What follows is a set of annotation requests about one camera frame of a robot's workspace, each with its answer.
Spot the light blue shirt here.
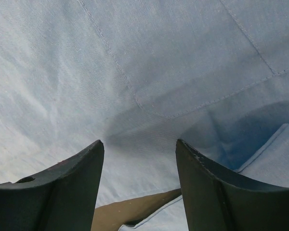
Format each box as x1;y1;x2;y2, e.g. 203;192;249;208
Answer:
0;0;289;231

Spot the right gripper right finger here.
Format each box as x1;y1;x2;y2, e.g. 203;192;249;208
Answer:
176;140;289;231

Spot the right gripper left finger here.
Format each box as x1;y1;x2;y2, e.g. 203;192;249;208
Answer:
0;140;104;231

